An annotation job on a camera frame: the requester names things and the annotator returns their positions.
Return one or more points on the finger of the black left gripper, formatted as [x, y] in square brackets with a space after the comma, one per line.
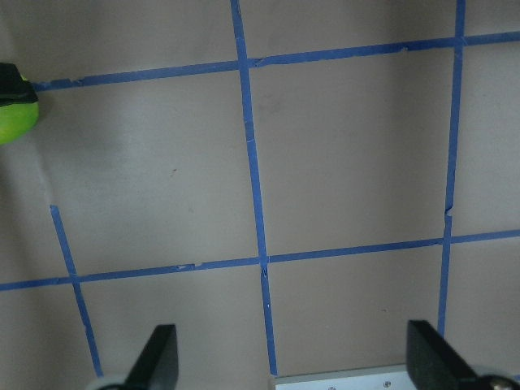
[14, 88]

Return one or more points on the green apple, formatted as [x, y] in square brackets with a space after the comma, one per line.
[17, 120]

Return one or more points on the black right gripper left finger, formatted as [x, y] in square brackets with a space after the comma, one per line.
[157, 366]

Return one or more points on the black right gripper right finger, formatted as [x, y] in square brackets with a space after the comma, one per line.
[432, 364]

